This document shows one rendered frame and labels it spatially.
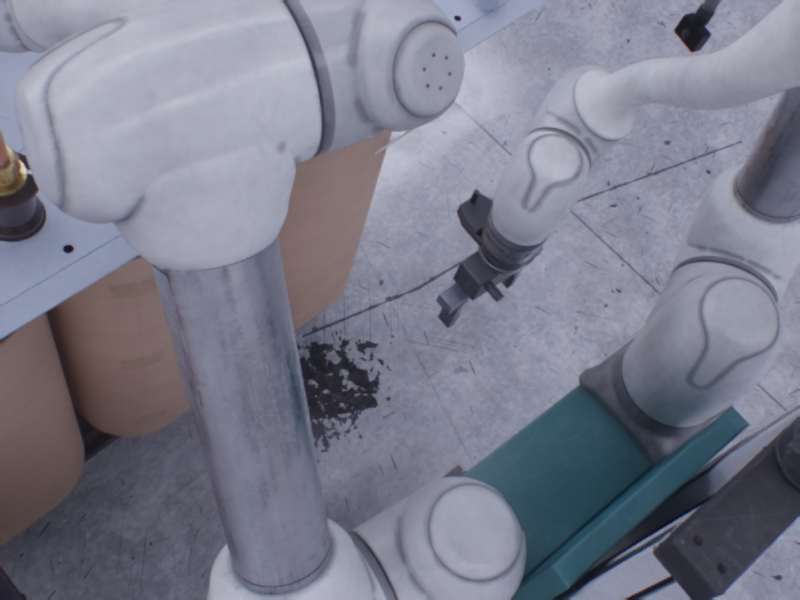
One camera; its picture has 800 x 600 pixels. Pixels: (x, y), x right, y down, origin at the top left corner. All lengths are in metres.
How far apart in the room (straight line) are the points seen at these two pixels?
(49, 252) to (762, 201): 0.97
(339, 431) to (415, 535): 1.74
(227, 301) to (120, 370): 1.40
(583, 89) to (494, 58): 2.37
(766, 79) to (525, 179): 0.34
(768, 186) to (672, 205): 2.21
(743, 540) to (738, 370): 0.40
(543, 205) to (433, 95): 0.55
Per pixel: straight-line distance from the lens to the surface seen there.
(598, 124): 1.31
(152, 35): 0.67
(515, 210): 1.25
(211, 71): 0.66
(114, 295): 1.82
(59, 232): 1.42
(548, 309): 3.10
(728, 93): 1.05
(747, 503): 0.95
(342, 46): 0.69
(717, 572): 0.92
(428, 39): 0.69
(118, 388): 2.22
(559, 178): 1.21
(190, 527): 2.65
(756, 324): 1.29
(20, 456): 2.09
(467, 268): 1.39
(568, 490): 1.39
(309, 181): 1.99
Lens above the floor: 2.56
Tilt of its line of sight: 59 degrees down
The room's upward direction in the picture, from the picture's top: 23 degrees clockwise
